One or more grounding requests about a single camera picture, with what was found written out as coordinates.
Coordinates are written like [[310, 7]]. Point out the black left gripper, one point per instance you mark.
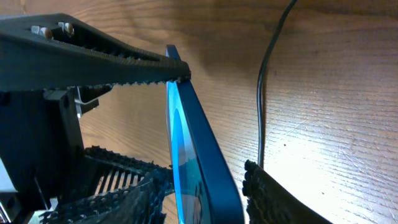
[[44, 164]]

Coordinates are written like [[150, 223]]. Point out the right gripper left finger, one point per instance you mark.
[[121, 190]]

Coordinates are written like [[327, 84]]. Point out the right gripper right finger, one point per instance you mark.
[[269, 202]]

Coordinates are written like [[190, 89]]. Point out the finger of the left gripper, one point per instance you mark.
[[58, 51]]

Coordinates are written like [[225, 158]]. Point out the blue Galaxy smartphone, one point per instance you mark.
[[205, 191]]

